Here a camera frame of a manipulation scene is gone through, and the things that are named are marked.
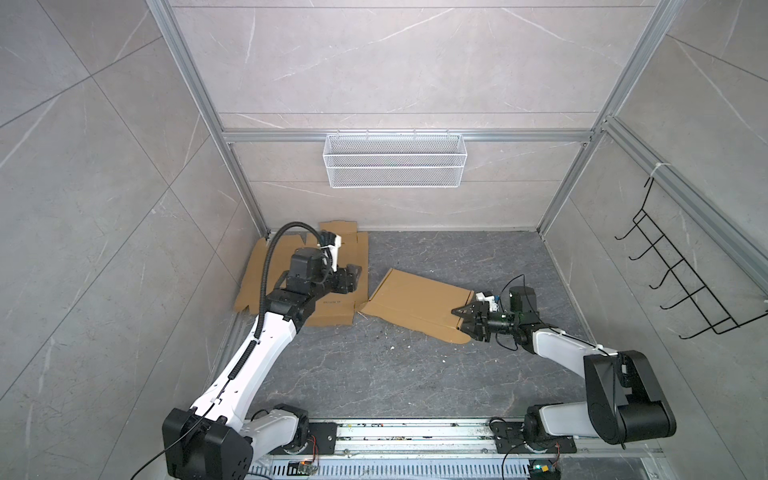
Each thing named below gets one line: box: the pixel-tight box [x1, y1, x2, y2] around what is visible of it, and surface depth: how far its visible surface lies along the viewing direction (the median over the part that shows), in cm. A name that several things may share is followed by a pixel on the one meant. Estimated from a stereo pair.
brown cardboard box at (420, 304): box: [356, 268, 475, 344], surface depth 90 cm
